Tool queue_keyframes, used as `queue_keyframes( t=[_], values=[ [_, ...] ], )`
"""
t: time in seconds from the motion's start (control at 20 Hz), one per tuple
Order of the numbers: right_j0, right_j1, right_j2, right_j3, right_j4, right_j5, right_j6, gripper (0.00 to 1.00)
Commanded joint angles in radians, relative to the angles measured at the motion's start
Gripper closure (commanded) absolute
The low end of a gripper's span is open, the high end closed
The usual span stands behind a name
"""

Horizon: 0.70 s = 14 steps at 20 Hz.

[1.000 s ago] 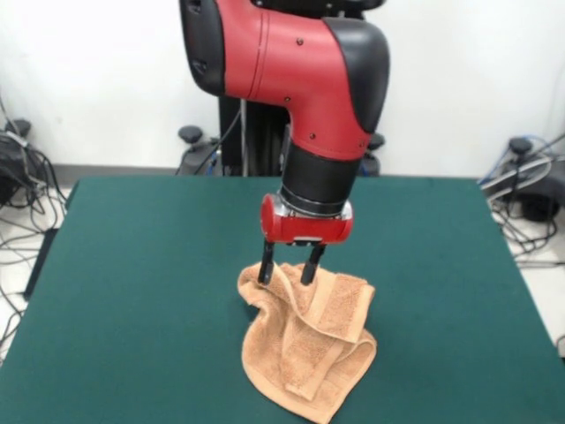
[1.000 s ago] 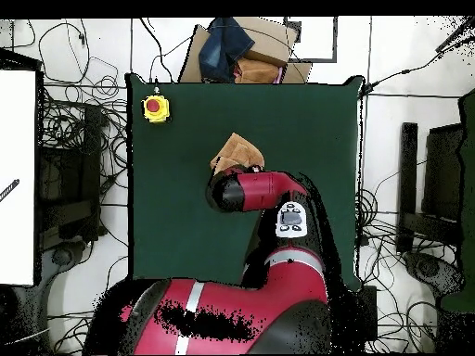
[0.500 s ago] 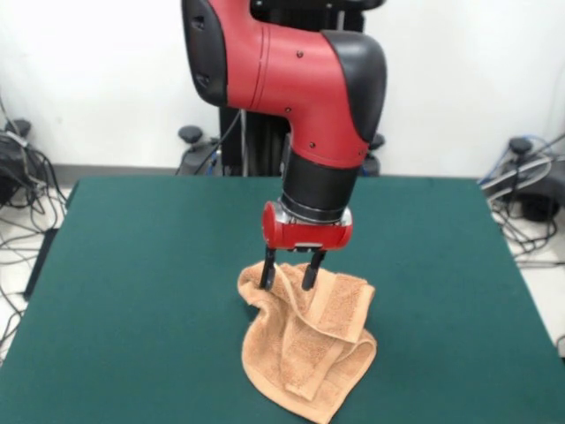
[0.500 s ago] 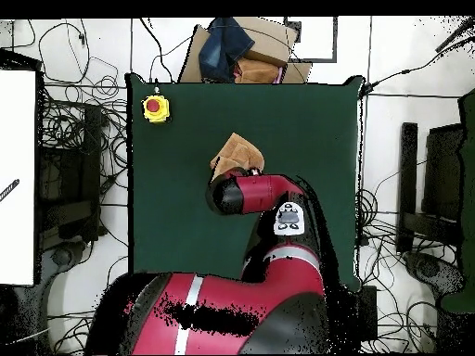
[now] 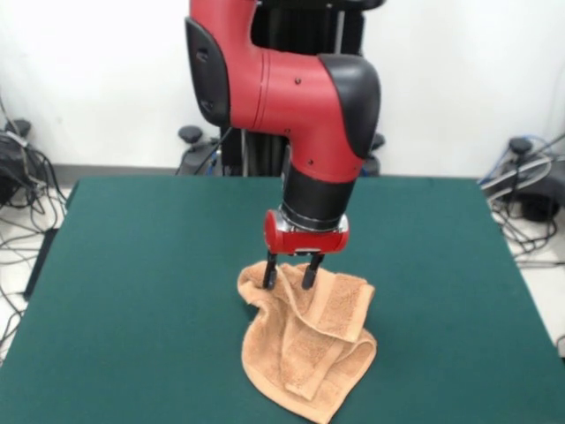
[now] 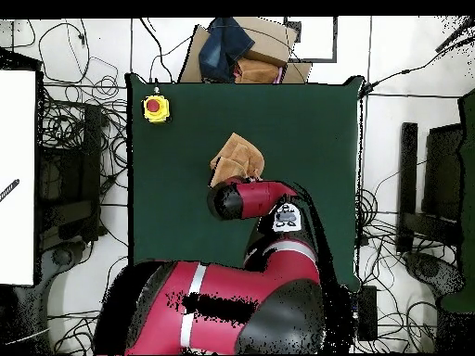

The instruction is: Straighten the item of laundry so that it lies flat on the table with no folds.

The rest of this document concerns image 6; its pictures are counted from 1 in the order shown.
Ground black emergency stop cable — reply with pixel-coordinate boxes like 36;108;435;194
138;17;175;84

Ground black cable bundle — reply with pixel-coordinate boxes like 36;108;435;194
355;188;457;268
38;75;129;186

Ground black power box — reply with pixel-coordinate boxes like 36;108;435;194
356;285;379;342

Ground black square frame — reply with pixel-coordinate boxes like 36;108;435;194
283;16;339;63

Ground black stand frame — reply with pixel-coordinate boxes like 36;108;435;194
422;123;465;223

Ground black floor bar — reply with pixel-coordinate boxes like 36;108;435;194
395;121;418;255

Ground white board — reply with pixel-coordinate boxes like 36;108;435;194
0;70;37;286

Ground black striped rod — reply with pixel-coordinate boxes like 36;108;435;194
0;178;20;203

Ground yellow emergency stop button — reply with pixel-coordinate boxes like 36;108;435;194
141;86;172;124

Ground orange-brown folded cloth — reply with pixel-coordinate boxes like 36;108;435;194
234;57;281;84

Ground tan terry towel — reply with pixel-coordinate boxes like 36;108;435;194
209;132;266;188

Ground dark grey stand base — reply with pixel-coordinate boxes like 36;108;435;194
10;240;90;353
404;251;465;298

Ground brown cardboard box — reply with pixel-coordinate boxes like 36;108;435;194
177;16;313;84

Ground dark green table cloth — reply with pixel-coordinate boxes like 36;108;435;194
124;72;365;292

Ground black equipment rack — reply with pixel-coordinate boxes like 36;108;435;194
36;103;103;253

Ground blue denim jeans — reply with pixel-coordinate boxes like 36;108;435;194
198;17;256;83

